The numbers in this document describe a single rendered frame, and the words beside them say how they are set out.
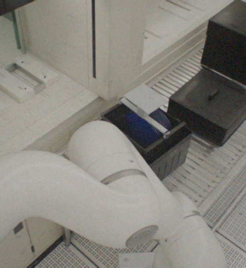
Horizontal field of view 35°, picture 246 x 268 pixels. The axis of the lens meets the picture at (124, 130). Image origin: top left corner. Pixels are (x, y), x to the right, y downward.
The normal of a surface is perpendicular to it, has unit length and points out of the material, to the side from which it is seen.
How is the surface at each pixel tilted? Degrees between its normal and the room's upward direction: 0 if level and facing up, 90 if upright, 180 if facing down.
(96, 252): 0
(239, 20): 0
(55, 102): 0
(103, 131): 11
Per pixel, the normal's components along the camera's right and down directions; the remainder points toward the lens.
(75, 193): 0.11, 0.15
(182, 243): -0.51, -0.39
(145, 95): 0.04, -0.69
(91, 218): -0.18, 0.33
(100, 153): -0.16, -0.62
